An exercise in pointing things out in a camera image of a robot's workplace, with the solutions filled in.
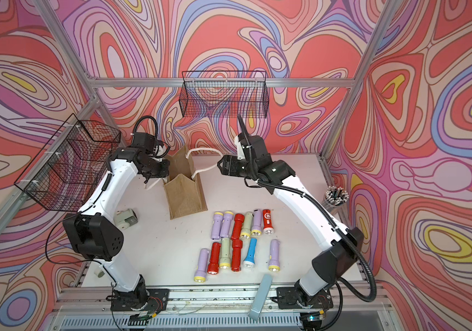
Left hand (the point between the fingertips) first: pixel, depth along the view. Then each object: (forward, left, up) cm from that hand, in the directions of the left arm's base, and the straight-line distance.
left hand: (171, 171), depth 86 cm
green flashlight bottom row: (-28, -23, -19) cm, 41 cm away
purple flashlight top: (-14, -24, -18) cm, 33 cm away
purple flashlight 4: (-29, -43, -18) cm, 55 cm away
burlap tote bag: (-4, -5, -4) cm, 8 cm away
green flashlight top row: (-16, -33, -18) cm, 41 cm away
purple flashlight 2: (-14, -37, -19) cm, 44 cm away
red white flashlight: (-17, -42, -18) cm, 49 cm away
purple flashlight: (-16, -19, -18) cm, 30 cm away
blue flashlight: (-30, -33, -19) cm, 49 cm away
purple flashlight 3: (-35, -14, -18) cm, 42 cm away
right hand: (-8, -24, +9) cm, 27 cm away
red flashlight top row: (-13, -29, -18) cm, 37 cm away
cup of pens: (-9, -69, -6) cm, 70 cm away
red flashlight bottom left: (-32, -19, -18) cm, 42 cm away
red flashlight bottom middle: (-30, -28, -19) cm, 45 cm away
